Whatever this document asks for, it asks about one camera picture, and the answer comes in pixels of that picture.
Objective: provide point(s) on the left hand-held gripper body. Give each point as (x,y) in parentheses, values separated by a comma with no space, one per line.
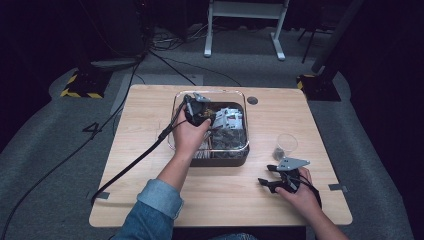
(197,112)

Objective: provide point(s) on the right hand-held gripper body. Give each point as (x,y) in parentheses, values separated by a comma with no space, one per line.
(289,176)

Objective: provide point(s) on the pile of white packets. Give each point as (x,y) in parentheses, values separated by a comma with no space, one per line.
(230,117)

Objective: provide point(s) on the pile of dark packets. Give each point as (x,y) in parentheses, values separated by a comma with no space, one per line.
(230,140)

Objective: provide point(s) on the person's right hand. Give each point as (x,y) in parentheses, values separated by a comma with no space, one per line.
(305,196)

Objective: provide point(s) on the person's left hand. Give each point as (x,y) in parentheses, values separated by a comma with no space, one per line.
(188,136)

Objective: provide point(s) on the small dark packet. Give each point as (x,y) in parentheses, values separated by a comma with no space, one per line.
(278,154)

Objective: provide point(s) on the clear plastic bin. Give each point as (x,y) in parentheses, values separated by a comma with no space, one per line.
(176,100)

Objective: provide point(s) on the clear plastic cup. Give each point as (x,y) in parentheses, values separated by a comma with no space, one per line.
(289,141)

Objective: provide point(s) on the grey tape piece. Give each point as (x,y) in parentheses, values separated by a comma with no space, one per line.
(337,187)
(101,195)

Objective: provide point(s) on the round table grommet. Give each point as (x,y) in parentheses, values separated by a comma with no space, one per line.
(252,100)

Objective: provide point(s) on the person's blue jeans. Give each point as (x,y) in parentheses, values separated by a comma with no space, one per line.
(233,237)

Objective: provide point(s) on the yellow black striped base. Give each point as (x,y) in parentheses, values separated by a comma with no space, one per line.
(316,88)
(83,85)

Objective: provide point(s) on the blue denim sleeve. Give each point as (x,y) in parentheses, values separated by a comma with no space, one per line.
(153,213)

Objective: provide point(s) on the white metal stand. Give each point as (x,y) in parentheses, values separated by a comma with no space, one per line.
(245,10)

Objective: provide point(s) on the black tripod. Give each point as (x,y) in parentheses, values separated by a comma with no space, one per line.
(310,41)

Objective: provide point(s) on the grey slanted pole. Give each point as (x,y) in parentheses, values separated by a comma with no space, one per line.
(336,36)

